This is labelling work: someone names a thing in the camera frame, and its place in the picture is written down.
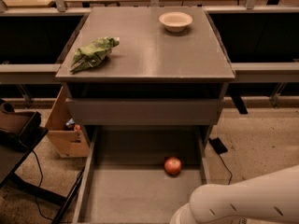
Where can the red apple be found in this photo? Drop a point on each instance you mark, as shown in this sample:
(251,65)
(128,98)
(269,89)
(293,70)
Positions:
(172,165)

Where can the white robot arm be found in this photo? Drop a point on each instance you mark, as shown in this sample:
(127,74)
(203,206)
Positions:
(273,197)

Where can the grey drawer cabinet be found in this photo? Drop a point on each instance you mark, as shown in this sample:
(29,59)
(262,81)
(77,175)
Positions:
(153,78)

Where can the open grey middle drawer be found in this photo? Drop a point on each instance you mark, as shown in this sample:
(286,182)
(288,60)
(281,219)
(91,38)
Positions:
(125,181)

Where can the green chip bag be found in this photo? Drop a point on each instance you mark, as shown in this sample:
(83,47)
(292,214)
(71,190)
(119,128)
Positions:
(93,54)

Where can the cardboard box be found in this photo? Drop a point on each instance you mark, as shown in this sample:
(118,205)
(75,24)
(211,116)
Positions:
(68,142)

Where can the white paper bowl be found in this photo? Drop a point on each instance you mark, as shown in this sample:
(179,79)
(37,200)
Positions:
(175,22)

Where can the brown bag on table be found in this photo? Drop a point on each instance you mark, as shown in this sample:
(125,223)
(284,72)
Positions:
(16,127)

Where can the black side table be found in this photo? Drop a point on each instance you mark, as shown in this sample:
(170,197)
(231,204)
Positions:
(13,152)

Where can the black power adapter with cable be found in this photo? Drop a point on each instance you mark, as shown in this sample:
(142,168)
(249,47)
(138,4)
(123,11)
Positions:
(220,148)

